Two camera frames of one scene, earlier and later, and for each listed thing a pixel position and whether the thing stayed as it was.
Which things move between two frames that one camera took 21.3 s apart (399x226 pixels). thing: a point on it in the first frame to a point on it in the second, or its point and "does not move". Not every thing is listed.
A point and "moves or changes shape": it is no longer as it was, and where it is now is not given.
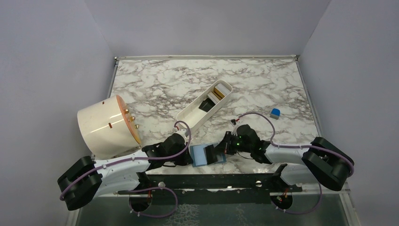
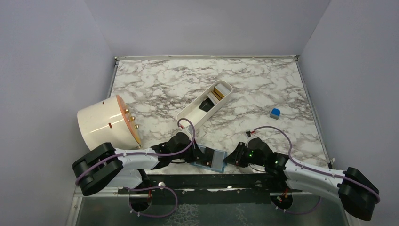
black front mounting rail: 210,189 does not move
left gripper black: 187,159 to 196,155
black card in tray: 206,105 does not move
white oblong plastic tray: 195,112 does not move
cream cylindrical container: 107,129 does not move
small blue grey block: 275,113 does not move
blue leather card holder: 199,156 moves or changes shape
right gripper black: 225,147 to 236,157
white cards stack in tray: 222,88 does not move
